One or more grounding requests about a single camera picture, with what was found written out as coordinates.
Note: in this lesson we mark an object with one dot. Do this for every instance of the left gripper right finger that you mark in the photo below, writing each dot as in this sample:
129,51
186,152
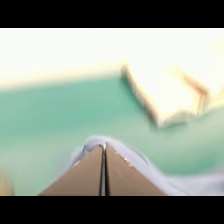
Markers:
126,178

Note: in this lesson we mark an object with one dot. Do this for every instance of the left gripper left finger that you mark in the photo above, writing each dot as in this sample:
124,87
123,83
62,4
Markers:
86,176

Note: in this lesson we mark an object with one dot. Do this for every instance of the lavender garment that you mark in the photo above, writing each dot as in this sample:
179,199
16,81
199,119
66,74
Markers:
190,185

